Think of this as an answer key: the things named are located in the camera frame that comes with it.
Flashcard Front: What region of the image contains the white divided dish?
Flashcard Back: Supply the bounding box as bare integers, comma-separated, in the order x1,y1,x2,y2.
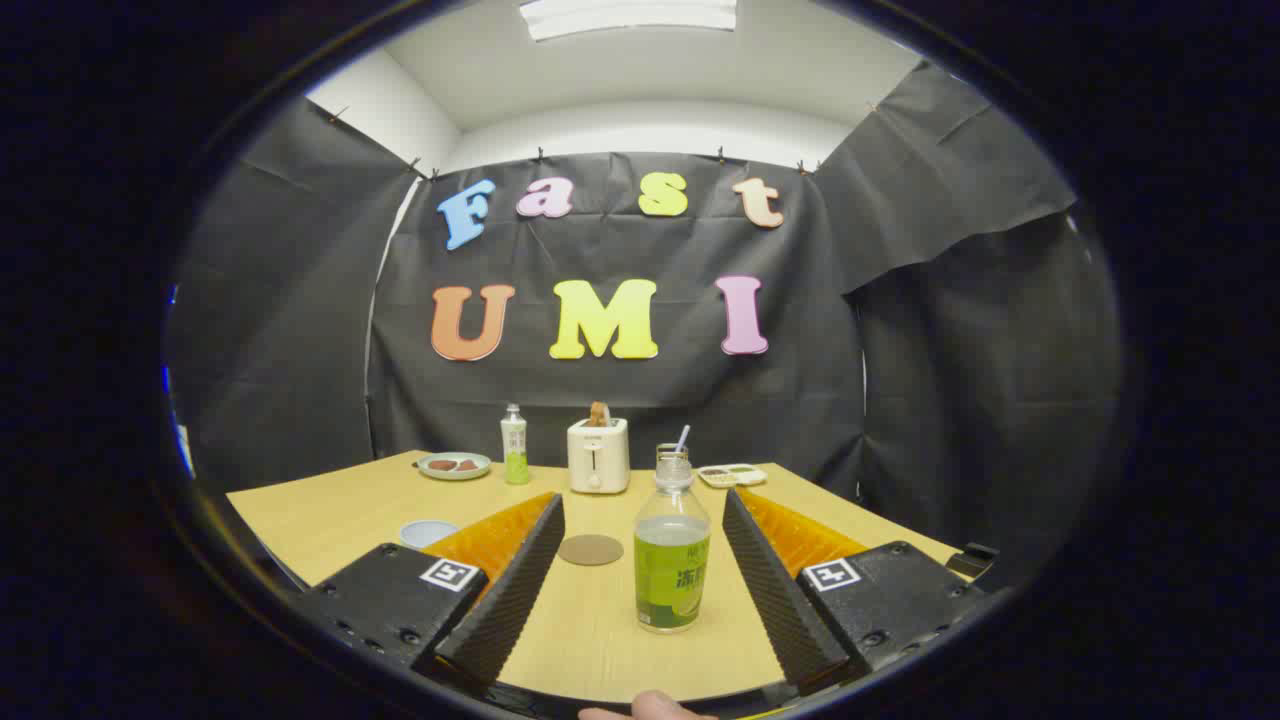
697,463,769,489

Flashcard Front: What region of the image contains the white cup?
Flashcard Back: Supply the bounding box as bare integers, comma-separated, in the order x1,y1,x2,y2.
399,519,461,550

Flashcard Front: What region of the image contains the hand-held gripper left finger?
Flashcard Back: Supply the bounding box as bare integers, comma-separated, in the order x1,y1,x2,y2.
295,492,567,691

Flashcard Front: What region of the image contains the wooden table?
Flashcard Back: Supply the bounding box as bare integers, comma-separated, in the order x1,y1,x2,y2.
226,450,963,704

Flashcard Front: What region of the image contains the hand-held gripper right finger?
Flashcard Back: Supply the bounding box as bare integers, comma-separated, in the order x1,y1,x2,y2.
722,487,991,698

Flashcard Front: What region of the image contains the ceiling light panel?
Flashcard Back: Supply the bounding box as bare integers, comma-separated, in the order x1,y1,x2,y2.
518,0,739,42

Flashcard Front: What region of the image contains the green label juice bottle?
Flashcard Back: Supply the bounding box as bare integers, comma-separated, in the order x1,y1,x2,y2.
633,455,712,634

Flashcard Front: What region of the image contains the brown round coaster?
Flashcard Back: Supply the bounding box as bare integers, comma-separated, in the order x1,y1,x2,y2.
558,534,625,567

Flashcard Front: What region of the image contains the small capped green drink bottle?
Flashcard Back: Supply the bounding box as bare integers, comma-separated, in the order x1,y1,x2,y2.
500,403,531,486

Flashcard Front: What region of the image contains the cream toaster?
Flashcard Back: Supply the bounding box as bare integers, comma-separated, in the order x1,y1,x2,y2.
567,417,631,495

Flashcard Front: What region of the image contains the pale green plate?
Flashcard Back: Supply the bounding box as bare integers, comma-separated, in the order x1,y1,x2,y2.
417,452,492,482

